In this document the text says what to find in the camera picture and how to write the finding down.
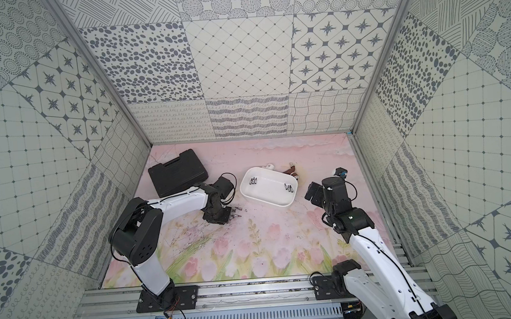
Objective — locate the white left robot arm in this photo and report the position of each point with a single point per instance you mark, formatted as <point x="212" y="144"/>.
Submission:
<point x="135" y="236"/>

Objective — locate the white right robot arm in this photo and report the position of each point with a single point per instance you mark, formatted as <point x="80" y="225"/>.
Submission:
<point x="397" y="295"/>

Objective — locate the aluminium mounting rail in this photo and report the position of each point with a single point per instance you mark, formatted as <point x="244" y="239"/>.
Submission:
<point x="210" y="296"/>

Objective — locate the maroon faucet valve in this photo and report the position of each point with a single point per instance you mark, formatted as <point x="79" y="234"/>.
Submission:
<point x="291" y="171"/>

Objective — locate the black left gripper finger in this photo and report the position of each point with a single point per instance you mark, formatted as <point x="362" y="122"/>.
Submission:
<point x="225" y="215"/>
<point x="211" y="215"/>

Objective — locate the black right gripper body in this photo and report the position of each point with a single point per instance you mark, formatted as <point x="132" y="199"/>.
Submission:
<point x="319" y="198"/>

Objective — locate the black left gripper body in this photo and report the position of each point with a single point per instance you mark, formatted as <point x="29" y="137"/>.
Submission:
<point x="218" y="215"/>

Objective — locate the white plastic storage box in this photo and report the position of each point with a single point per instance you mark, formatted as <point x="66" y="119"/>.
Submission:
<point x="270" y="187"/>

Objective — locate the white slotted cable duct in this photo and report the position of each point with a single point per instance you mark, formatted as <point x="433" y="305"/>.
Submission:
<point x="315" y="311"/>

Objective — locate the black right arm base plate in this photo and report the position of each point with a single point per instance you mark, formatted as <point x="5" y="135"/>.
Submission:
<point x="331" y="286"/>

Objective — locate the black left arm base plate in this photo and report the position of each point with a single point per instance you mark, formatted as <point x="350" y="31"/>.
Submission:
<point x="177" y="297"/>

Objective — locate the black plastic tool case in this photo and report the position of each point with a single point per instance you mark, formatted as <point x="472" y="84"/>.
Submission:
<point x="178" y="174"/>

